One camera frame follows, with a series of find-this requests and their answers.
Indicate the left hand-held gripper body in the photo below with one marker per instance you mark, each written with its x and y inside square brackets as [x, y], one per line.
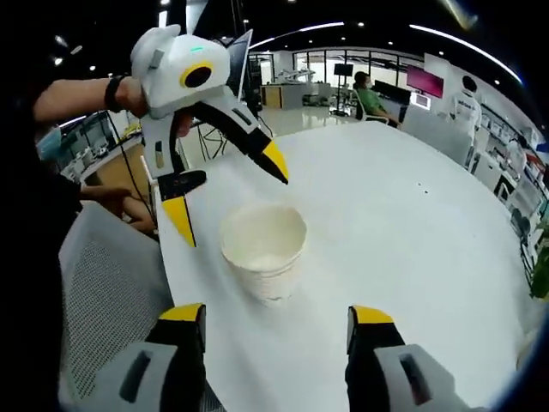
[167, 68]

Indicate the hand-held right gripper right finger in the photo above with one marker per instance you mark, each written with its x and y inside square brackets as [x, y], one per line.
[386, 369]

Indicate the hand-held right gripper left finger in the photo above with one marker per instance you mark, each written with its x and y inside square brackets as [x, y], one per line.
[141, 377]

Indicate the paper cup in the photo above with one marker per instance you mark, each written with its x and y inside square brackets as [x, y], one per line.
[266, 257]

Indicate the person's left hand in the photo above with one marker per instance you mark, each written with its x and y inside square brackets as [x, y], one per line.
[133, 96]

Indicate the wooden cabinet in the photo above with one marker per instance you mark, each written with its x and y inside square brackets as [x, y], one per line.
[271, 95]

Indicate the black wristband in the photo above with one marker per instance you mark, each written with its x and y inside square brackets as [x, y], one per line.
[113, 93]

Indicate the white board panel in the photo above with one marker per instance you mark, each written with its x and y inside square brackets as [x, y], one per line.
[242, 64]

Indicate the grey mesh office chair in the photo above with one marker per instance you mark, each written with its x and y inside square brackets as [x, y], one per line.
[111, 279]

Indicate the person's masked head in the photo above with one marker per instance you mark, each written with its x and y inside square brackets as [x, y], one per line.
[49, 143]

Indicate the curved ceiling light strip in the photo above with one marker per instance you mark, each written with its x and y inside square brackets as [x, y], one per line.
[296, 30]

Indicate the black monitor on stand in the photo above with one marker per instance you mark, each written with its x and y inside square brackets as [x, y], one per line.
[343, 70]

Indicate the white office chair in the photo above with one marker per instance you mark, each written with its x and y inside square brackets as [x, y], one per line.
[361, 105]

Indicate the white table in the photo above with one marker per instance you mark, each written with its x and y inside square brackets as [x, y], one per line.
[386, 240]

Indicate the person's black shirt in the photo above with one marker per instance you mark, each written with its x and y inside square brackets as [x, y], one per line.
[30, 279]

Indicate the black desk monitor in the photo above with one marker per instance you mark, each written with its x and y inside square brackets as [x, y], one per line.
[388, 89]

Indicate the small white monitor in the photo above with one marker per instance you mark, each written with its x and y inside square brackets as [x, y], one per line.
[420, 101]

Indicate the pink monitor screen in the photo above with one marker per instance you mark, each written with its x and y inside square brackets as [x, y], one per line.
[424, 80]

